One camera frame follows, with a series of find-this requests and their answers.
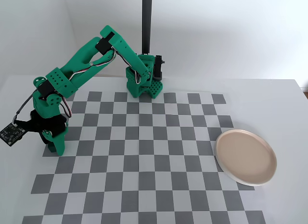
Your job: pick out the grey white checkerboard mat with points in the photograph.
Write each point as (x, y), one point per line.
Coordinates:
(149, 166)

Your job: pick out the black vertical pole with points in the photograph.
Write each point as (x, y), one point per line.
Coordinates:
(146, 17)

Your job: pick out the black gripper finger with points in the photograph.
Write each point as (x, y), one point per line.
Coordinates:
(45, 137)

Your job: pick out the black wrist camera board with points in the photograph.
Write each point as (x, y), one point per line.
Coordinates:
(10, 133)

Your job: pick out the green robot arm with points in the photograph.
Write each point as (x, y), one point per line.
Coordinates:
(84, 63)

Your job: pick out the beige round plate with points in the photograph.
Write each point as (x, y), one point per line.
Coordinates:
(245, 156)

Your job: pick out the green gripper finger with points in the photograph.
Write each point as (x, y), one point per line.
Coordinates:
(59, 144)

